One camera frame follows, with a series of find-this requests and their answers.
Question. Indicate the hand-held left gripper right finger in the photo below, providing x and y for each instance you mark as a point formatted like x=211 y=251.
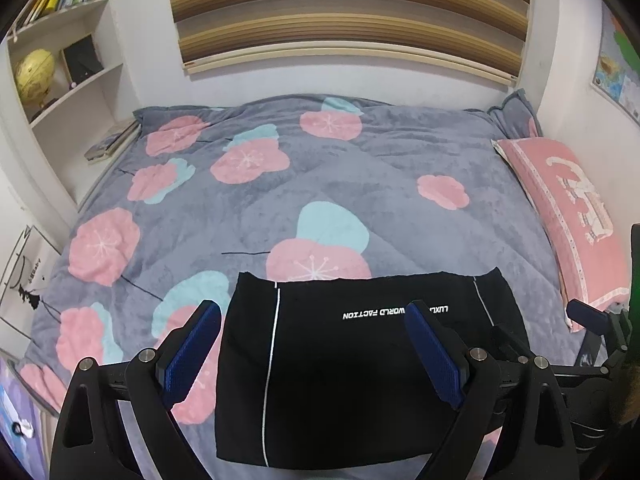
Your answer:
x=435 y=355

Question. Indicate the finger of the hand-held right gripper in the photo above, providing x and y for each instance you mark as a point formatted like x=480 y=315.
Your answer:
x=507 y=342
x=585 y=315

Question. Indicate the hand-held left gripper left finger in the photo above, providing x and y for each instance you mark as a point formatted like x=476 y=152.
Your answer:
x=192 y=355

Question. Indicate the black pants with white stripe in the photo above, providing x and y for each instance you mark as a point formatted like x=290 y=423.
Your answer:
x=340 y=385

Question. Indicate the pink pillow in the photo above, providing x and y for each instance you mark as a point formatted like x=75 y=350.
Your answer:
x=560 y=200

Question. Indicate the purple printed panel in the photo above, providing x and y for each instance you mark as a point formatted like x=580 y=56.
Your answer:
x=15 y=410

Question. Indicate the white paper with black drawing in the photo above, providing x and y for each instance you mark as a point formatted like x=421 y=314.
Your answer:
x=25 y=270

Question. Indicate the grey floral blanket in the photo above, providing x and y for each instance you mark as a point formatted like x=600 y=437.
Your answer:
x=350 y=180

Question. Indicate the grey pillow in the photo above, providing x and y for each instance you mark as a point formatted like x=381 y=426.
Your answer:
x=517 y=115

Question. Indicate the stack of flat books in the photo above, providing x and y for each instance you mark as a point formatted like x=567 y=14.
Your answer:
x=112 y=142

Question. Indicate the white bookshelf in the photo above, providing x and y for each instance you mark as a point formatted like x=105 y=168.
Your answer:
x=95 y=95

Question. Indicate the yellow globe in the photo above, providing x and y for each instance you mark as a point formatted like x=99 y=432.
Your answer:
x=34 y=72

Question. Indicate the beige striped window blind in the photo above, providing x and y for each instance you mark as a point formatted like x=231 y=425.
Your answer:
x=350 y=10

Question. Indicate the wall map poster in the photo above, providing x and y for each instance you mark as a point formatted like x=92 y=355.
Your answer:
x=617 y=75

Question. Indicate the black picture frame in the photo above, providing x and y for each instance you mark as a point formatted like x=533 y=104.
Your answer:
x=80 y=60

